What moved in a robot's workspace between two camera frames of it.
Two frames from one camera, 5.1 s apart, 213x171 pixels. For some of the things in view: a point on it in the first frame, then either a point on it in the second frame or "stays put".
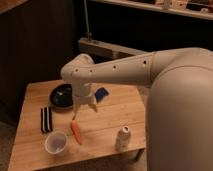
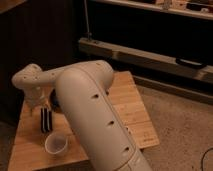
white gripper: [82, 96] to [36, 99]
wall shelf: [193, 8] stays put
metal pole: [88, 33] stays put
